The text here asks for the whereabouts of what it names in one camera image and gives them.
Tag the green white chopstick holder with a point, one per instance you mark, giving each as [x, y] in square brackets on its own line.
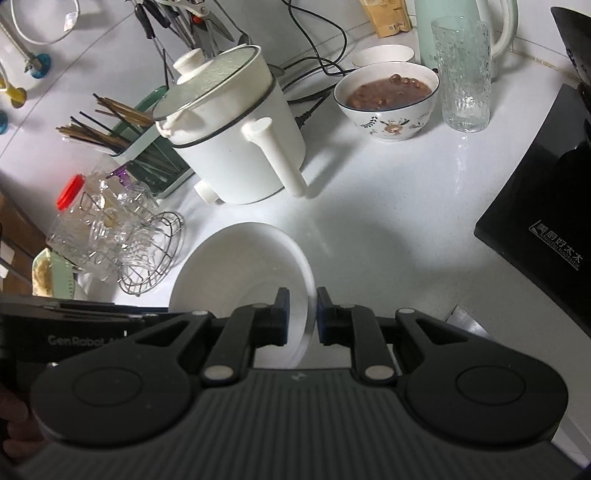
[157, 159]

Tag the kitchen scissors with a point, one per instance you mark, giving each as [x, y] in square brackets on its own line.
[214, 28]

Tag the glass pot lid white knob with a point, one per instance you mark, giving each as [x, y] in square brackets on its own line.
[207, 78]

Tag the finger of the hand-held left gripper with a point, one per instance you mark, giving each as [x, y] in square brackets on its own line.
[152, 316]

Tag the black wok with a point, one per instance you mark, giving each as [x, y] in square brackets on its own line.
[577, 41]

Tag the red bean soup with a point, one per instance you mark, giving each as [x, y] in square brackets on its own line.
[385, 92]

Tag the white electric cooking pot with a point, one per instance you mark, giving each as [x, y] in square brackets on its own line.
[231, 157]

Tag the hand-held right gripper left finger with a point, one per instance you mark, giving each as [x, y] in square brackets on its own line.
[282, 318]

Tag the small white bowl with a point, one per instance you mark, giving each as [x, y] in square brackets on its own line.
[383, 55]

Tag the blue suction hook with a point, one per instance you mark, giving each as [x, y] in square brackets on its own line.
[39, 63]

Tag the black induction cooker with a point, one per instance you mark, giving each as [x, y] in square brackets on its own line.
[531, 194]

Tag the white electric kettle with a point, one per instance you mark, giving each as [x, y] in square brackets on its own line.
[501, 27]

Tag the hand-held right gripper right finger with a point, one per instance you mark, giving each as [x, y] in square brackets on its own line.
[323, 318]

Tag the brown paper packet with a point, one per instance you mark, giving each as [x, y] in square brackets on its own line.
[385, 18]

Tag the floral white bowl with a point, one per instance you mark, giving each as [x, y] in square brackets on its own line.
[392, 127]

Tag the mint green kettle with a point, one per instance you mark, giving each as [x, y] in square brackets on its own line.
[425, 32]

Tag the yellow suction hook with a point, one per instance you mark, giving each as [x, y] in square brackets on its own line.
[16, 93]

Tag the bundle of chopsticks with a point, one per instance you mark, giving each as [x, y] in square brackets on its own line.
[134, 116]

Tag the glass jar red lid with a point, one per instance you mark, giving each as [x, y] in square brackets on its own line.
[69, 194]

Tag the person's left hand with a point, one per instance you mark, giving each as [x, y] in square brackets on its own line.
[14, 415]

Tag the textured glass tumbler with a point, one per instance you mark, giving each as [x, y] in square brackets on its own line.
[461, 83]

